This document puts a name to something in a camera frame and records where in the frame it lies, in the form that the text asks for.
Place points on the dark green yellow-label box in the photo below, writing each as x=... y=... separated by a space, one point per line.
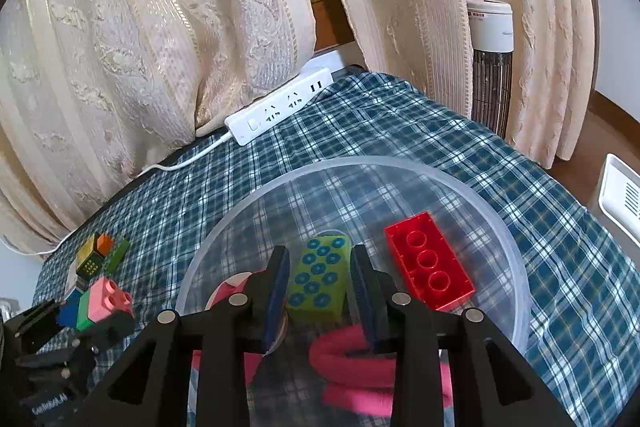
x=92 y=259

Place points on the pink building block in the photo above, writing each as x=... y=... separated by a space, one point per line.
x=107 y=297

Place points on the red building block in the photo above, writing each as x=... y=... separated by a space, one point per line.
x=425 y=257

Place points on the white power strip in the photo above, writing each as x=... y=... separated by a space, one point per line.
x=280 y=104

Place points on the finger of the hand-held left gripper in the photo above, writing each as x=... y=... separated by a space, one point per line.
x=117 y=327
x=37 y=324

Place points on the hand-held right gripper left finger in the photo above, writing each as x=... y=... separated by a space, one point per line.
x=277 y=302

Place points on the blue and white box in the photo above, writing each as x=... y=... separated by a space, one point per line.
x=75 y=279

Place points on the orange building block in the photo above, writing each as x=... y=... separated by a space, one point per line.
x=106 y=243

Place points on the white tower fan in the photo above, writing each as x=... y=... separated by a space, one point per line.
x=490 y=72

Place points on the light green blue-dotted block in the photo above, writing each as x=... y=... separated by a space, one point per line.
x=317 y=277

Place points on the beige patterned curtain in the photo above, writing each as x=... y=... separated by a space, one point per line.
x=410 y=7
x=150 y=32

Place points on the white floor appliance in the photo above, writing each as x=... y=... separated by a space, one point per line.
x=620 y=197

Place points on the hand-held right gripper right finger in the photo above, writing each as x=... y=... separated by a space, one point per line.
x=362 y=302

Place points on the green square building block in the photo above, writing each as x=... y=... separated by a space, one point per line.
x=86 y=312

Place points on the clear plastic bowl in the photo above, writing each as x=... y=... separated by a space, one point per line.
x=350 y=187

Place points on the long green building block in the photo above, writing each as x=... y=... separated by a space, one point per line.
x=119 y=252

